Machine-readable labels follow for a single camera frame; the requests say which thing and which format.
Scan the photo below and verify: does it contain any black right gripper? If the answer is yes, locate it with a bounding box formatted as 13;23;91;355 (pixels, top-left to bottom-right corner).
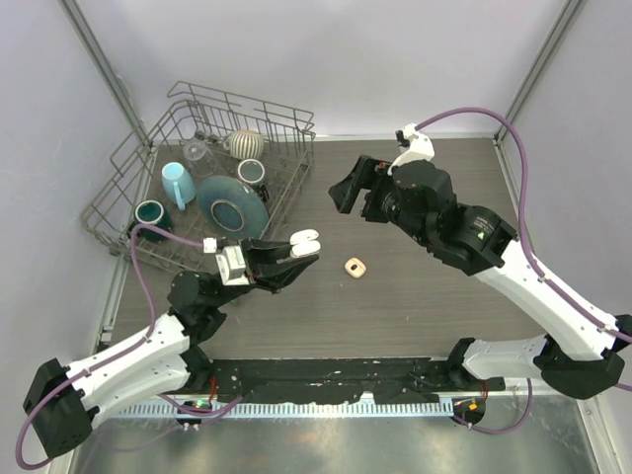
330;154;433;247

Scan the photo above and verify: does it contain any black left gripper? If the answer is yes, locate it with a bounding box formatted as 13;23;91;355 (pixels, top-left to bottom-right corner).
209;237;317;309

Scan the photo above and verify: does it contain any white earbud charging case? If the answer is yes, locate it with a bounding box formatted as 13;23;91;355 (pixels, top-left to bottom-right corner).
289;229;321;259

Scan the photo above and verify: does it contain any beige earbud charging case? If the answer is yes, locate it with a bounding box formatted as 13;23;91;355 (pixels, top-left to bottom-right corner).
345;258;366;278

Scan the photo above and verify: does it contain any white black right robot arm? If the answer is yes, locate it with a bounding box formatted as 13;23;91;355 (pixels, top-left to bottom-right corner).
328;155;631;400

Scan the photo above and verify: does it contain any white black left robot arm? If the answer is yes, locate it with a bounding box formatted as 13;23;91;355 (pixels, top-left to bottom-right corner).
15;229;321;470

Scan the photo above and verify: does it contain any teal ceramic plate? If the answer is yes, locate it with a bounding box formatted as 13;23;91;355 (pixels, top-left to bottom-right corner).
197;175;269;240

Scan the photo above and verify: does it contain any white rimmed teal cup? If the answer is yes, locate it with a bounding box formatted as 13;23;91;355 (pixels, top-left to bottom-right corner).
237;159;266;187

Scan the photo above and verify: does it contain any striped beige mug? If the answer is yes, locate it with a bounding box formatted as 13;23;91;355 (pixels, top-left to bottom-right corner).
222;129;265;160

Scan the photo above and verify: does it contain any light blue mug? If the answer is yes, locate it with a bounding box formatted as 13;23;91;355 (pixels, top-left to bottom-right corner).
161;162;197;211

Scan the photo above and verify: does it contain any clear drinking glass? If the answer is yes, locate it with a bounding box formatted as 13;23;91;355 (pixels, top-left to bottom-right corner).
183;139;216;179

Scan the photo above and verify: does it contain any dark green mug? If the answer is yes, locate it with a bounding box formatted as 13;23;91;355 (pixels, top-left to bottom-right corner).
126;199;174;238

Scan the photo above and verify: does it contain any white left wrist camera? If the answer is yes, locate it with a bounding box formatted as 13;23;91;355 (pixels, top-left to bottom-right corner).
202;237;250;286

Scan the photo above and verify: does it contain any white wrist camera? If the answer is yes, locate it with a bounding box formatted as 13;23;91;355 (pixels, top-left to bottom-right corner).
202;237;250;286
387;122;435;176

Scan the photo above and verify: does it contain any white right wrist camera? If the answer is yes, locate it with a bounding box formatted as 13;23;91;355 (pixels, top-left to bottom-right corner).
387;122;435;176

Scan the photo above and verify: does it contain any grey wire dish rack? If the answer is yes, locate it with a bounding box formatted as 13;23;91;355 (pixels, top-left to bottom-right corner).
81;81;315;272

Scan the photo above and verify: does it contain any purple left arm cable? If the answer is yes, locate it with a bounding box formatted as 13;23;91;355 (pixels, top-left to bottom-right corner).
14;224;208;470

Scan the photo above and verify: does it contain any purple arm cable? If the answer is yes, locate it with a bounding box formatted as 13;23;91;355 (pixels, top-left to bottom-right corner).
414;106;632;345
14;224;208;470

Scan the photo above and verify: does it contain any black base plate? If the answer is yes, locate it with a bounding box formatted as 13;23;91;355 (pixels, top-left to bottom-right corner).
211;357;506;405

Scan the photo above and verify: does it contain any white cable duct strip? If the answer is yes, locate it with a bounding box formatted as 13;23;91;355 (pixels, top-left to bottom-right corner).
115;397;454;420

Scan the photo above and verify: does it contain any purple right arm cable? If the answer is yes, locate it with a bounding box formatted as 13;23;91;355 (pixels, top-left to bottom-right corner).
414;106;632;345

